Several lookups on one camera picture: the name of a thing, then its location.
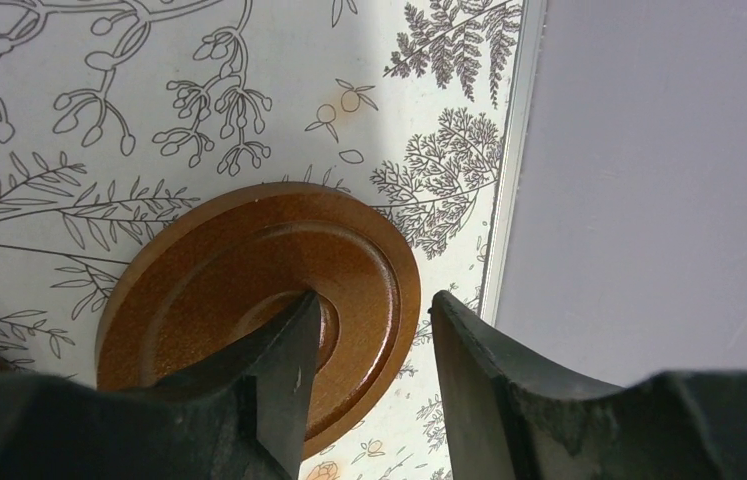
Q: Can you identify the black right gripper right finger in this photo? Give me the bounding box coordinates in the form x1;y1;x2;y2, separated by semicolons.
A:
430;291;747;479

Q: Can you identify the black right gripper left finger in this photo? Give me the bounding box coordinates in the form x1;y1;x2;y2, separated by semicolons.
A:
0;291;321;479

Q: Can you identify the brown wooden coaster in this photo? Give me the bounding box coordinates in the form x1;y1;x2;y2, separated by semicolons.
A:
96;182;421;457

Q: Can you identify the floral patterned tablecloth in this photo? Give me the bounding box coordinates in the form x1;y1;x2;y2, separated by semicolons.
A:
0;1;547;386

